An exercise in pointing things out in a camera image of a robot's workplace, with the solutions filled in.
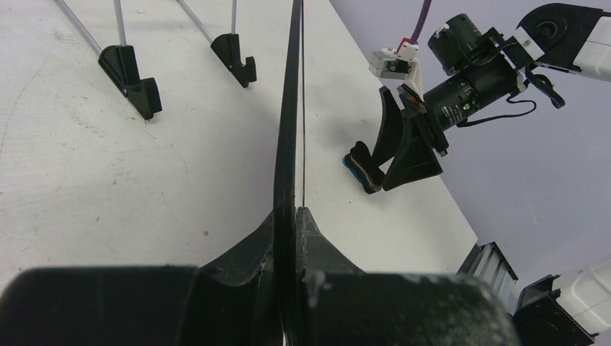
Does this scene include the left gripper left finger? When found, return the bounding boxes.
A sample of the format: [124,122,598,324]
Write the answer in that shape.
[1,217,282,345]

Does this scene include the aluminium right side rail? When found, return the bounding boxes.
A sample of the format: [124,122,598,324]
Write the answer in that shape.
[458,241,519,314]

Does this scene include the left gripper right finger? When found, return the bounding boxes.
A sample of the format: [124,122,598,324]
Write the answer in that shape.
[295,207,520,345]

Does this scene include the blue whiteboard eraser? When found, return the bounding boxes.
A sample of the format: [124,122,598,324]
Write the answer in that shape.
[343,141,385,195]

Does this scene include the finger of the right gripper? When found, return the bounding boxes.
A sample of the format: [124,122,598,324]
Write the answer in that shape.
[372,86,403,167]
[382,115,443,191]

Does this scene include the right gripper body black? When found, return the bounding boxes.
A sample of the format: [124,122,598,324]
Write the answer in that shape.
[397,56,523,158]

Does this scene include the small whiteboard black frame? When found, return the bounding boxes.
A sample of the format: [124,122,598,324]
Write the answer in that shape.
[273,0,303,345]

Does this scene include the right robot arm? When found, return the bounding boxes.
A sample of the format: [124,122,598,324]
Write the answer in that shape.
[344,3,610,345]

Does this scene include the wire whiteboard stand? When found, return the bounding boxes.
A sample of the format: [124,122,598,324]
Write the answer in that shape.
[55,0,257,120]

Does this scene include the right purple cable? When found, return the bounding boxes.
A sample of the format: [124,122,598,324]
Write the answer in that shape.
[409,0,433,45]

